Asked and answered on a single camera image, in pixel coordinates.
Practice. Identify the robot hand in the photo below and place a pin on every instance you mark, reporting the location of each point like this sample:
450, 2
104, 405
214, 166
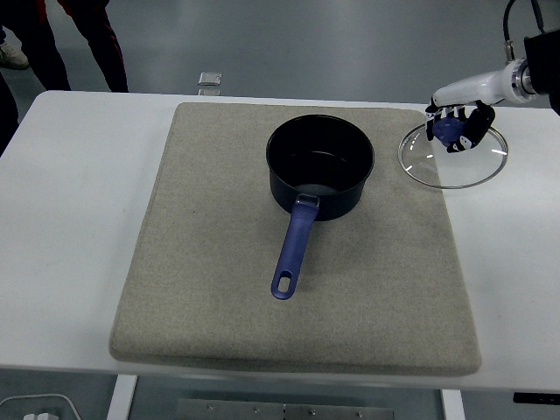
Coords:
472, 85

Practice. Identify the glass lid with blue knob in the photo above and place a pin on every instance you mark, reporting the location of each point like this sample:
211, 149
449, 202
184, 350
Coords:
464, 172

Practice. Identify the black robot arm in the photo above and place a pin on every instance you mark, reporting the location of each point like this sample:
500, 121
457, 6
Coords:
542, 57

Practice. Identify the silver floor outlet plate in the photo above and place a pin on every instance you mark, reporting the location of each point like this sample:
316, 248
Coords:
210, 78

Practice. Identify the small silver floor plate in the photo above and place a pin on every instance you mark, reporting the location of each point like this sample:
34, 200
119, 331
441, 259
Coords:
209, 92

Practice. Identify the beige fabric mat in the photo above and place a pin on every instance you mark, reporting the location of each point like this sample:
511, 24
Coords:
219, 262

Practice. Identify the black flat device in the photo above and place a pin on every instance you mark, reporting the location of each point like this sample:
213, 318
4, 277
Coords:
538, 398

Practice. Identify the white table leg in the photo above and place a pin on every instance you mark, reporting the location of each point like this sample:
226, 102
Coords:
452, 407
120, 400

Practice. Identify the grey metal plate with screws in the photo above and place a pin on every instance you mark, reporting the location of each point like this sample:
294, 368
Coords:
284, 410

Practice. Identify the person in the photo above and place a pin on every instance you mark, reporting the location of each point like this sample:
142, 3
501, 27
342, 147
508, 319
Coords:
13, 54
48, 52

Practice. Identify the white power adapter block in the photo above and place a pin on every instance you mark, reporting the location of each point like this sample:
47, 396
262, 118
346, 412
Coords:
41, 416

